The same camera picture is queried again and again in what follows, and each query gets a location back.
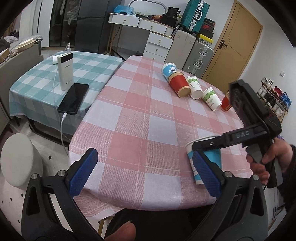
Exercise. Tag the red paper cup upright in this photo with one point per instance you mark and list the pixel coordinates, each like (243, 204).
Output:
(226, 105)

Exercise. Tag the white round stool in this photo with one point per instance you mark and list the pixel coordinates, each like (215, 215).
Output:
(20, 160)

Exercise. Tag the white power bank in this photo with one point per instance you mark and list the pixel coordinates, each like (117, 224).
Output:
(65, 70)

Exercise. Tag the person's right hand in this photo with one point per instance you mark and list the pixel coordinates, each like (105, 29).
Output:
(280, 150)

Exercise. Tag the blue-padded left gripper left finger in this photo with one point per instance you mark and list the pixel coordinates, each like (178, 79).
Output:
(49, 210)

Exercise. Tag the teal suitcase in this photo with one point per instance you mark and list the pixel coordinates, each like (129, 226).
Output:
(194, 15)

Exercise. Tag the silver suitcase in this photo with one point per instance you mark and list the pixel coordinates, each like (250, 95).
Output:
(198, 59)

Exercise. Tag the black smartphone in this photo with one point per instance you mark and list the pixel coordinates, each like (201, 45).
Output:
(73, 99)

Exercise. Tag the white green paper cup right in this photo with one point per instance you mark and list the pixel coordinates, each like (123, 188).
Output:
(211, 99)

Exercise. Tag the white green paper cup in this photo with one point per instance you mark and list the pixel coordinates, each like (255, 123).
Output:
(211, 99)
(194, 84)

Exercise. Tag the green checked tablecloth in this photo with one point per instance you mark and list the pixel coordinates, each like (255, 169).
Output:
(37, 94)

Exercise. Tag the white desk with drawers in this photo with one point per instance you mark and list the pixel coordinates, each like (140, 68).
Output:
(131, 35)

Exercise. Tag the person's left thumb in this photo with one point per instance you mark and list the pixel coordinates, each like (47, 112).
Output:
(126, 232)

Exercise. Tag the blue bunny paper cup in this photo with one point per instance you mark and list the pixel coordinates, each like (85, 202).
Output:
(168, 69)
(213, 155)

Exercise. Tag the pink checked tablecloth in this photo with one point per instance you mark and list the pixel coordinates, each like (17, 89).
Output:
(140, 128)

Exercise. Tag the red paper cup lying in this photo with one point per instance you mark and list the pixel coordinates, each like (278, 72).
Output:
(179, 84)

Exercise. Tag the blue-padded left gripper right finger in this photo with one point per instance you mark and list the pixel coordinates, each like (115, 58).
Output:
(240, 211)

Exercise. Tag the beige suitcase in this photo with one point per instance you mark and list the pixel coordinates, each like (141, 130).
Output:
(180, 49)

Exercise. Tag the blue plastic bag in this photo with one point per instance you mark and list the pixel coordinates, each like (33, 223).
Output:
(121, 9)

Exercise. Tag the wooden door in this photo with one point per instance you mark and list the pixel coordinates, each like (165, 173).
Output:
(234, 48)

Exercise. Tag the black refrigerator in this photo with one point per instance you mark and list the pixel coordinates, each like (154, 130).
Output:
(93, 27)

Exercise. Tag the shoe rack with shoes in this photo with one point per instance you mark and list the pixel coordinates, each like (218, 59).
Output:
(274, 99)

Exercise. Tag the white green paper cup left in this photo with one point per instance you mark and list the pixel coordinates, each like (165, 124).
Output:
(194, 84)

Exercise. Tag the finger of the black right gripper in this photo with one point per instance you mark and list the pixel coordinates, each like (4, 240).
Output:
(208, 143)

